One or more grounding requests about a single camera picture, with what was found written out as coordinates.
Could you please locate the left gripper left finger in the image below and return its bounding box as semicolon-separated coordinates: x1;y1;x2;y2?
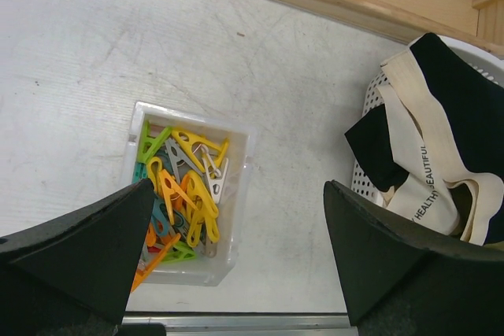
1;179;154;325

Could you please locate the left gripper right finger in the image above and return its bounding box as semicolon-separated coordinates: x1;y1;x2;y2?
324;181;503;327

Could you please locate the orange clothespin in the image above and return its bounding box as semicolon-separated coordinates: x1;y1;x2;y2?
158;169;197;225
131;233;181;293

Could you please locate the black and cream underwear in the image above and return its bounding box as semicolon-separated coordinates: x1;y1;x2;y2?
344;32;504;246

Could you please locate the olive and cream underwear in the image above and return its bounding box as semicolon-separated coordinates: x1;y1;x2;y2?
450;184;503;251

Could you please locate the yellow clothespin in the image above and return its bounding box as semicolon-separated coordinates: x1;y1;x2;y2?
171;127;229;172

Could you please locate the white clothespin box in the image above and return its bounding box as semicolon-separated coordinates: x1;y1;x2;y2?
120;102;257;286

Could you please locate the aluminium front rail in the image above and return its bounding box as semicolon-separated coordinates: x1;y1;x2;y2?
122;312;358;335

